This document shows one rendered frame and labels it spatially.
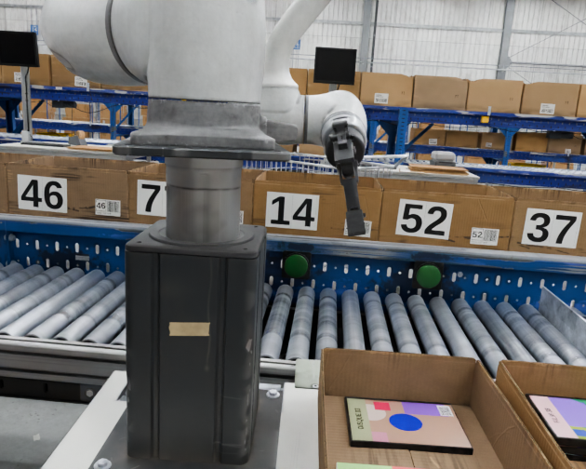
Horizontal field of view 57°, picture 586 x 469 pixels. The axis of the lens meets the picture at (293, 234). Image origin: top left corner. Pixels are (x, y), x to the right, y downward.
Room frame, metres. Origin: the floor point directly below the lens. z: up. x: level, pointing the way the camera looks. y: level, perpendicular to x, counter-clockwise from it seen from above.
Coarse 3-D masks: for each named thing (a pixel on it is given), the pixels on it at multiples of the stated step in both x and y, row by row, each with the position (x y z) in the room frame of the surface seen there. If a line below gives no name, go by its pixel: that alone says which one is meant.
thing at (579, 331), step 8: (544, 288) 1.47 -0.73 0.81; (544, 296) 1.46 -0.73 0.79; (552, 296) 1.41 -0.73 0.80; (544, 304) 1.45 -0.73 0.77; (552, 304) 1.40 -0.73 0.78; (560, 304) 1.36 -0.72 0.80; (544, 312) 1.44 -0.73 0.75; (552, 312) 1.40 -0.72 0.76; (560, 312) 1.35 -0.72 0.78; (568, 312) 1.30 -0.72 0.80; (552, 320) 1.39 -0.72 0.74; (560, 320) 1.34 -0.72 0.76; (568, 320) 1.30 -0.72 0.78; (576, 320) 1.26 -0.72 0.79; (584, 320) 1.22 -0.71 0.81; (560, 328) 1.33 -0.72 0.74; (568, 328) 1.29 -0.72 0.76; (576, 328) 1.25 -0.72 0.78; (584, 328) 1.21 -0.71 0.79; (568, 336) 1.28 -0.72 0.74; (576, 336) 1.24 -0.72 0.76; (584, 336) 1.21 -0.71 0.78; (576, 344) 1.24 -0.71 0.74; (584, 344) 1.20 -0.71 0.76; (584, 352) 1.19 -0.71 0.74
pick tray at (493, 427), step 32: (352, 352) 0.89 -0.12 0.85; (384, 352) 0.89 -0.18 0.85; (320, 384) 0.80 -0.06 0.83; (352, 384) 0.89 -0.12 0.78; (384, 384) 0.89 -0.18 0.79; (416, 384) 0.89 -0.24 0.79; (448, 384) 0.88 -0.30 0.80; (480, 384) 0.85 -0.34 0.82; (320, 416) 0.72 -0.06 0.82; (480, 416) 0.82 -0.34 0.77; (512, 416) 0.71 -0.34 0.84; (320, 448) 0.67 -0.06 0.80; (352, 448) 0.73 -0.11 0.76; (480, 448) 0.75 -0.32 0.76; (512, 448) 0.69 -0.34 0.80
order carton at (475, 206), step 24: (384, 192) 1.60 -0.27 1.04; (408, 192) 1.59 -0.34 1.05; (432, 192) 1.59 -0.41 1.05; (456, 192) 1.87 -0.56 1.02; (480, 192) 1.86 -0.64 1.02; (384, 216) 1.59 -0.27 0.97; (456, 216) 1.58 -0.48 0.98; (480, 216) 1.58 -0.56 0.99; (504, 216) 1.57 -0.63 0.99; (384, 240) 1.59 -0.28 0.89; (408, 240) 1.59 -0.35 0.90; (432, 240) 1.59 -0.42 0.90; (456, 240) 1.58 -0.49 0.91; (504, 240) 1.57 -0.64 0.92
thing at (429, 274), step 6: (420, 270) 1.51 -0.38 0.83; (426, 270) 1.51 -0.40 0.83; (432, 270) 1.51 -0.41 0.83; (438, 270) 1.51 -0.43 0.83; (420, 276) 1.51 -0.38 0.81; (426, 276) 1.51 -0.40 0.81; (432, 276) 1.51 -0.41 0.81; (438, 276) 1.51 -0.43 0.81; (420, 282) 1.51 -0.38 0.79; (426, 282) 1.51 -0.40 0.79; (432, 282) 1.51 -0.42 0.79; (438, 282) 1.51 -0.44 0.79
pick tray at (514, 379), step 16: (512, 368) 0.88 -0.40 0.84; (528, 368) 0.88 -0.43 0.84; (544, 368) 0.88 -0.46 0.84; (560, 368) 0.88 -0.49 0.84; (576, 368) 0.88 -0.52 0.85; (512, 384) 0.81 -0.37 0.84; (528, 384) 0.88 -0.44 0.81; (544, 384) 0.88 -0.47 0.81; (560, 384) 0.88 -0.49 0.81; (576, 384) 0.88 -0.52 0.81; (512, 400) 0.79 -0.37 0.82; (528, 416) 0.72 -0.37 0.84; (544, 432) 0.67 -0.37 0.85; (544, 448) 0.66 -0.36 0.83; (560, 448) 0.63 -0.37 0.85; (560, 464) 0.61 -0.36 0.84; (576, 464) 0.72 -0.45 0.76
